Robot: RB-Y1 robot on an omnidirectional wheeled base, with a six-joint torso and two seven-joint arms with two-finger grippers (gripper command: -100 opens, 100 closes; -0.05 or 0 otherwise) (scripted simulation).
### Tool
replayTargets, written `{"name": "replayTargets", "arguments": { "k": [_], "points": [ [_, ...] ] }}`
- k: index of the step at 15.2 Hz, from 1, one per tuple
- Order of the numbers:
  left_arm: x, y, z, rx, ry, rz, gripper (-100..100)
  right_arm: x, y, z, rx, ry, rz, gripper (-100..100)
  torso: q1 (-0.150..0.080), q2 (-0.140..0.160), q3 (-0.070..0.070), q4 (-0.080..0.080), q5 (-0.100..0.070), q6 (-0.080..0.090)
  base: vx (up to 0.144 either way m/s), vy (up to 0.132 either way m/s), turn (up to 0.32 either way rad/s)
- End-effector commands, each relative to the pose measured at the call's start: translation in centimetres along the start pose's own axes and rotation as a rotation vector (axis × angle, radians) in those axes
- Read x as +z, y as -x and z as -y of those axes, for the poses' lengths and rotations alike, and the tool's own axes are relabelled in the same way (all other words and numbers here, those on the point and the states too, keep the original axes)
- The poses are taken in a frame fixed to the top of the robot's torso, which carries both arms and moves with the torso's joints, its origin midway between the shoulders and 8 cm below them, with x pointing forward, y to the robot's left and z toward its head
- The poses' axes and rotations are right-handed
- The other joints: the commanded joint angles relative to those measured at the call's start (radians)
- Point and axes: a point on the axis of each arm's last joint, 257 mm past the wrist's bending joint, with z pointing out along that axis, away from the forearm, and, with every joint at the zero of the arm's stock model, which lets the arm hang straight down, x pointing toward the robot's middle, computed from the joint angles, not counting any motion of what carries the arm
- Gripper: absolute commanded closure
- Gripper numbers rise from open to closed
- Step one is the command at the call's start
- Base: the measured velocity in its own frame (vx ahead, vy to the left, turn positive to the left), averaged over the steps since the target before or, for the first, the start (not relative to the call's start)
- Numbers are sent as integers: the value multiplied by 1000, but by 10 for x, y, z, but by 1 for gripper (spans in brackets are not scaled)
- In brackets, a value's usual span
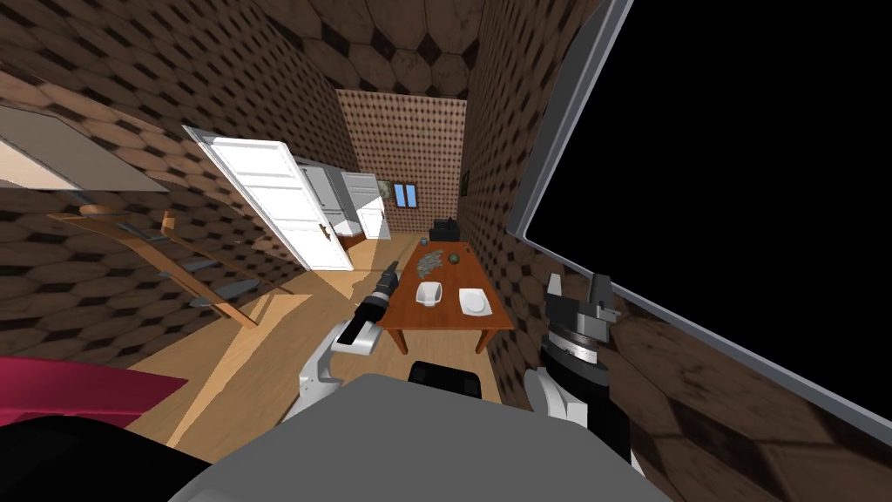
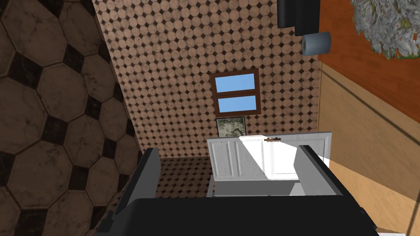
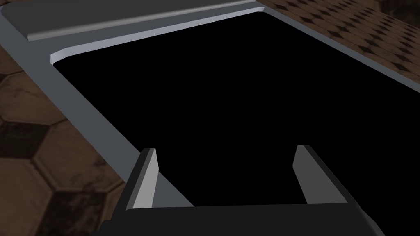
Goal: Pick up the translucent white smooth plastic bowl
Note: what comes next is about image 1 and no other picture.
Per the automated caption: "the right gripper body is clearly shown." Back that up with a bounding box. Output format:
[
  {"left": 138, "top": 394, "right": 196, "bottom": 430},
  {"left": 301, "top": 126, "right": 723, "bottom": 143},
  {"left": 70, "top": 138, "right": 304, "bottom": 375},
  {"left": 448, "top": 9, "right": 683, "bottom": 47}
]
[{"left": 544, "top": 295, "right": 621, "bottom": 344}]

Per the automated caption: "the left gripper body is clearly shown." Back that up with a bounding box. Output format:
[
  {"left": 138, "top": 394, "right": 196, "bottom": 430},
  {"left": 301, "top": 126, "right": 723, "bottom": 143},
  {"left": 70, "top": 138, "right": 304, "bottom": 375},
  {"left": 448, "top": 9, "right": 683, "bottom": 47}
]
[{"left": 374, "top": 261, "right": 402, "bottom": 300}]

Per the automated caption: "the wooden staircase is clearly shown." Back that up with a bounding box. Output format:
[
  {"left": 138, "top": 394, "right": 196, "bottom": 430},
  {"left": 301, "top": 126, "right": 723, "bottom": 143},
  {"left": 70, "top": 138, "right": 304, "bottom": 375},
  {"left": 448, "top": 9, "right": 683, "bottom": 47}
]
[{"left": 47, "top": 205, "right": 295, "bottom": 330}]

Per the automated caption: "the white plate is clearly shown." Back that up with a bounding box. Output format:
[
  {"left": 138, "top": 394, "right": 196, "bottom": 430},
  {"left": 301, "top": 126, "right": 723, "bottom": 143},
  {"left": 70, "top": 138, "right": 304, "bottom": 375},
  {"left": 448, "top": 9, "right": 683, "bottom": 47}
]
[{"left": 457, "top": 287, "right": 494, "bottom": 317}]

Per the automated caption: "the small white panelled door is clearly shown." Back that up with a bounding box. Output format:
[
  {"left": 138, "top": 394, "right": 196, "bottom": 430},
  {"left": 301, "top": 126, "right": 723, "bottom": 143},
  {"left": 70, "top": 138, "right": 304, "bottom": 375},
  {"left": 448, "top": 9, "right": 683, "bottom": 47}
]
[{"left": 341, "top": 171, "right": 386, "bottom": 242}]

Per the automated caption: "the large dark grey-framed window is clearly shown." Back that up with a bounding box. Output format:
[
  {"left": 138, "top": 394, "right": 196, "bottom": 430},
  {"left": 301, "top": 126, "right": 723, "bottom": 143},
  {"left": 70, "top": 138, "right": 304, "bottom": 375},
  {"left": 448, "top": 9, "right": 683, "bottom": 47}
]
[{"left": 504, "top": 0, "right": 892, "bottom": 447}]

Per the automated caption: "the black box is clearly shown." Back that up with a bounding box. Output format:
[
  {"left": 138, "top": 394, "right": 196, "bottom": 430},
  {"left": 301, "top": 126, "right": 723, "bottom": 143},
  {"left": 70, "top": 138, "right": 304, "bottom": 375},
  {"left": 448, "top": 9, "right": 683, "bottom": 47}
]
[{"left": 429, "top": 217, "right": 462, "bottom": 245}]

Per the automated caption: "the crimson flat furniture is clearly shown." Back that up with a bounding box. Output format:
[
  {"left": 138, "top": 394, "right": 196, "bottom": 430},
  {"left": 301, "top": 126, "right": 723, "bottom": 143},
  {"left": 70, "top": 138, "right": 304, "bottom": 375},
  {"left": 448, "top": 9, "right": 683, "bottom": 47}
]
[{"left": 0, "top": 355, "right": 190, "bottom": 428}]

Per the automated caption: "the brown wooden table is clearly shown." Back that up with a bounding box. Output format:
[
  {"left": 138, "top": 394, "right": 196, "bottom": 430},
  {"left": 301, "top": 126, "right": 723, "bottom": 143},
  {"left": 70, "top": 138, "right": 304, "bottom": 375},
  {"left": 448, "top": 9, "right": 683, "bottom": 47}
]
[{"left": 379, "top": 240, "right": 517, "bottom": 356}]

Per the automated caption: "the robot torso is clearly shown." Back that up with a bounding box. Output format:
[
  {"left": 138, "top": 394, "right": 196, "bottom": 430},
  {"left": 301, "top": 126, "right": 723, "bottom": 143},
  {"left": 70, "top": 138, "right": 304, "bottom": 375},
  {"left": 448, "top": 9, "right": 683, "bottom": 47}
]
[{"left": 166, "top": 360, "right": 674, "bottom": 502}]

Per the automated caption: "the grey-green leafy heap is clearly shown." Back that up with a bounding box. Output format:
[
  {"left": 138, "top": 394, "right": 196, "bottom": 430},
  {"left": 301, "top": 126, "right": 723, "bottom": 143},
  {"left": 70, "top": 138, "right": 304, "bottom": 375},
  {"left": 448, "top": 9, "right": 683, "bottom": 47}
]
[{"left": 416, "top": 248, "right": 446, "bottom": 280}]

